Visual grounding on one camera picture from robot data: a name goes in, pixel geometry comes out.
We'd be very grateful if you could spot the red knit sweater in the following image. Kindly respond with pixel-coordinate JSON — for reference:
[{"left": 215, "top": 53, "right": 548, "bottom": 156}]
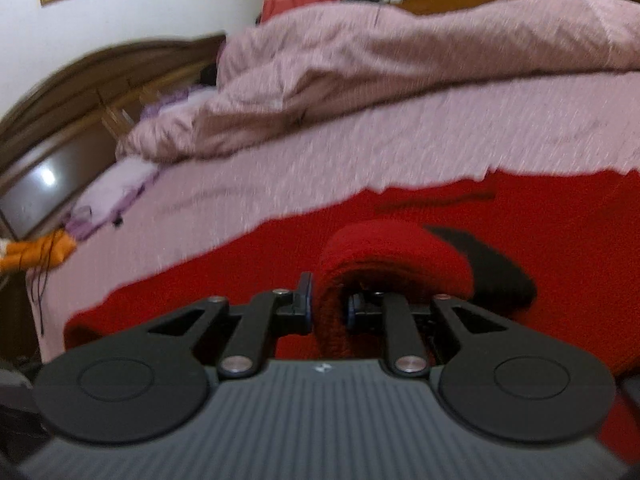
[{"left": 63, "top": 168, "right": 640, "bottom": 466}]

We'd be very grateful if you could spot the orange pouch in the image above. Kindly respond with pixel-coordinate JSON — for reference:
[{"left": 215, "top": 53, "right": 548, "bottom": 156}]
[{"left": 0, "top": 229, "right": 77, "bottom": 274}]

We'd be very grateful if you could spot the pink floral bed sheet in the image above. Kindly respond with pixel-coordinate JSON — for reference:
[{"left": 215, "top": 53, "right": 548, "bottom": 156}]
[{"left": 32, "top": 73, "right": 639, "bottom": 360}]

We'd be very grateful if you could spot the dark wooden headboard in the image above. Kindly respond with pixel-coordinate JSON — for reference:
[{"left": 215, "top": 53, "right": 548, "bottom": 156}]
[{"left": 1, "top": 34, "right": 226, "bottom": 240}]

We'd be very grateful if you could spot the pink crumpled duvet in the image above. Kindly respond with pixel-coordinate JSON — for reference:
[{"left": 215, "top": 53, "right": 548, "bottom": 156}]
[{"left": 116, "top": 0, "right": 639, "bottom": 162}]

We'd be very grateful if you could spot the black cable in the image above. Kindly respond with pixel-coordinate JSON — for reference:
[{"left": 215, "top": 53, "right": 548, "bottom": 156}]
[{"left": 24, "top": 228, "right": 68, "bottom": 337}]

